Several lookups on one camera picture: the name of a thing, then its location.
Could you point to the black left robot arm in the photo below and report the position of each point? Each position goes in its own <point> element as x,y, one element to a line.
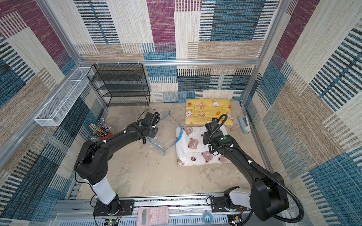
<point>92,161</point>

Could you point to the yellow cartoon blanket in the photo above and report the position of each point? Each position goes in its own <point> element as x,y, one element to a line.
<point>201,111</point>

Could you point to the black wire mesh shelf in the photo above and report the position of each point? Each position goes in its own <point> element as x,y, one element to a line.
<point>120,84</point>

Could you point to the white wire mesh basket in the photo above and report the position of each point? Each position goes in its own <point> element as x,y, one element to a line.
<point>56,109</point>

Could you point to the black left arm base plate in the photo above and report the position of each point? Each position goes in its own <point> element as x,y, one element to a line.
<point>124,207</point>

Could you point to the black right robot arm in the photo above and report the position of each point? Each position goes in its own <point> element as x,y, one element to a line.
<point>267,197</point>

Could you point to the pink calculator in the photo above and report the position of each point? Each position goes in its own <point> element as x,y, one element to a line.
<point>153,216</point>

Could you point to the light blue stapler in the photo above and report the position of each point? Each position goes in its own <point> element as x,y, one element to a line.
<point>244,124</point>

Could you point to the clear plastic vacuum bag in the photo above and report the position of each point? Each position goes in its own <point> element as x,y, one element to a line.
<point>169,133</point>

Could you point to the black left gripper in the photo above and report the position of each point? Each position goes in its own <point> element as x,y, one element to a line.
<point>156,131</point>

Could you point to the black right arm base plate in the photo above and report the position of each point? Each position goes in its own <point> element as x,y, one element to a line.
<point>218,204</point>

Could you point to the coloured pencils bundle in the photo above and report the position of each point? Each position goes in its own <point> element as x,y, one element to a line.
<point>99,130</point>

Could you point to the white bear print blanket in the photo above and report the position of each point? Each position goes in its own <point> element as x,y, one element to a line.
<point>190,149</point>

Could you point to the red pencil cup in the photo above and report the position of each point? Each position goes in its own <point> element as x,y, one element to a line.
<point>108,135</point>

